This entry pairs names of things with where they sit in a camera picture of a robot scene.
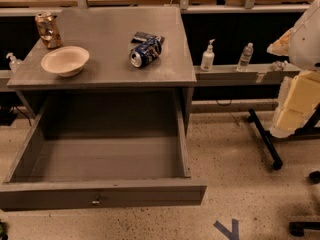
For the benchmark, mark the black stand leg frame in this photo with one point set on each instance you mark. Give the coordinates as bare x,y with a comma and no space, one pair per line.
310,130

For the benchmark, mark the crushed orange soda can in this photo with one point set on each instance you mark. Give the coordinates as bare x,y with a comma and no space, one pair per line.
48,29

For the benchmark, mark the white pump bottle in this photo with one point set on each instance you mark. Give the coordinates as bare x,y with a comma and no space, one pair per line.
208,57

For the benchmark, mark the blue pepsi can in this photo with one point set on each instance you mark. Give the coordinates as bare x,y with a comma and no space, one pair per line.
145,53

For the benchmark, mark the grey top drawer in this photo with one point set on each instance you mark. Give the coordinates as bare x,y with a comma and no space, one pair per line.
103,150

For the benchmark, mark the grey ledge shelf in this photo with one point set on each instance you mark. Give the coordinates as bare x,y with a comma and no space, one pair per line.
255,74

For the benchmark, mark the crumpled plastic wrapper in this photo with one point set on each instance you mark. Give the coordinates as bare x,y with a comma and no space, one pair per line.
279,65

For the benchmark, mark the dark snack packet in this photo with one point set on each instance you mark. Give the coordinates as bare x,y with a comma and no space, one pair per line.
140,37

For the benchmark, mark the black chair base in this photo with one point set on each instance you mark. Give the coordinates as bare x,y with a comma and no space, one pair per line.
298,226

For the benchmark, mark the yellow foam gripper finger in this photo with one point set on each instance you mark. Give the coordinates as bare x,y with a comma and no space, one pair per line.
281,46
297,100

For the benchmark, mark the clear pump bottle left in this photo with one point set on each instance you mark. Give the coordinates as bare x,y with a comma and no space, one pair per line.
14,62

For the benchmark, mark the white bowl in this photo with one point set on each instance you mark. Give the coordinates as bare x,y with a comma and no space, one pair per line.
66,61

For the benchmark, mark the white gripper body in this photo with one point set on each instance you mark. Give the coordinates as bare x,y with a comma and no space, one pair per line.
306,43

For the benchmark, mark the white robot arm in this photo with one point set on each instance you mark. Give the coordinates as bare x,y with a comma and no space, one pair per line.
298,96

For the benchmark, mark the blue tape floor marker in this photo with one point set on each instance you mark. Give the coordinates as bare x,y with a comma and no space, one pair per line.
230,234

